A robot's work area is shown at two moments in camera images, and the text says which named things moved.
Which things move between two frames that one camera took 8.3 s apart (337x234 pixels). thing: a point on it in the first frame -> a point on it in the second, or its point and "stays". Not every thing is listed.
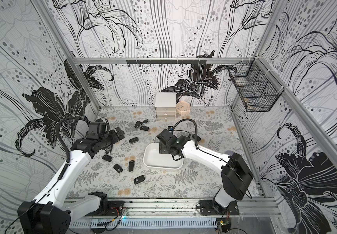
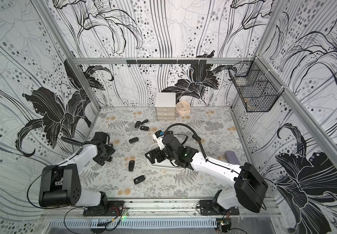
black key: [131, 165] stays
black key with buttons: [133, 140] stays
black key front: [139, 179] stays
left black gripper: [115, 137] -> [102, 161]
